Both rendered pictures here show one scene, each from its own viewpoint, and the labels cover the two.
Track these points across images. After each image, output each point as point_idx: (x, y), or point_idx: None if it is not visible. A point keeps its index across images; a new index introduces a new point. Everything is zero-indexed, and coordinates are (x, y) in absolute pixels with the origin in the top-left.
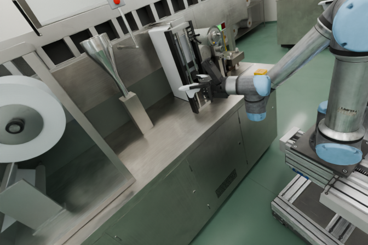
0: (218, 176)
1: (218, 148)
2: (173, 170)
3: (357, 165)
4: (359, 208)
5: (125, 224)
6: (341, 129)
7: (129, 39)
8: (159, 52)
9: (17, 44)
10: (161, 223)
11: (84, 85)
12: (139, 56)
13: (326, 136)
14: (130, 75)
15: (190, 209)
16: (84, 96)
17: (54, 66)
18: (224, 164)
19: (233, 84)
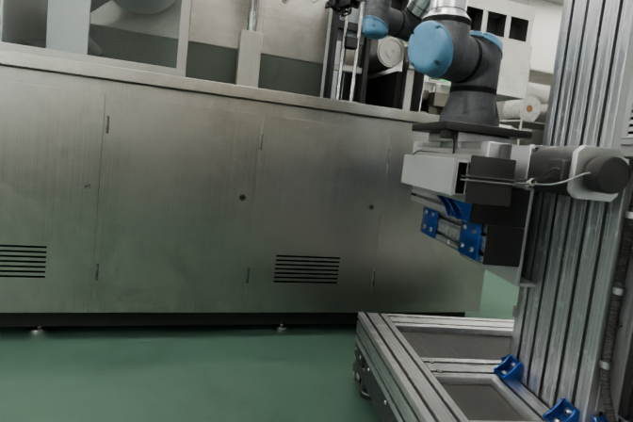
0: (299, 228)
1: (324, 164)
2: (235, 114)
3: (477, 127)
4: (435, 153)
5: (129, 114)
6: (435, 3)
7: None
8: (330, 25)
9: None
10: (163, 184)
11: (214, 10)
12: (303, 28)
13: (421, 21)
14: (275, 41)
15: (216, 229)
16: (203, 22)
17: None
18: (322, 216)
19: None
